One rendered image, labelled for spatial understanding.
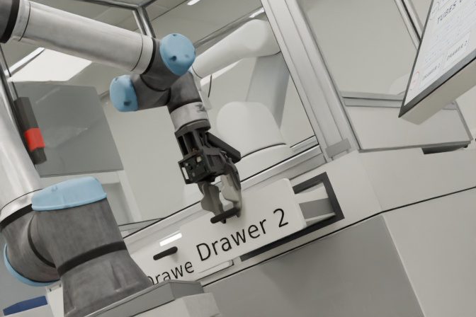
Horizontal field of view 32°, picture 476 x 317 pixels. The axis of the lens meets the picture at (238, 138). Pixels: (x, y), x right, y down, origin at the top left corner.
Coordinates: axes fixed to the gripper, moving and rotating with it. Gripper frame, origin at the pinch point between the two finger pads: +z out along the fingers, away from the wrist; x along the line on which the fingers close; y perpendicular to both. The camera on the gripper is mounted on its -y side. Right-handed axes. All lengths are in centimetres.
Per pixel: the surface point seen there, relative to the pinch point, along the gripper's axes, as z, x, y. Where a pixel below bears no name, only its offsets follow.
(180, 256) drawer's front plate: 1.9, -29.5, -18.6
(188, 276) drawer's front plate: 7.1, -29.4, -18.6
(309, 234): 9.0, 4.9, -20.4
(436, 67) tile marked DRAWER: -10, 50, -6
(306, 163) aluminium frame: -5.9, 10.9, -20.1
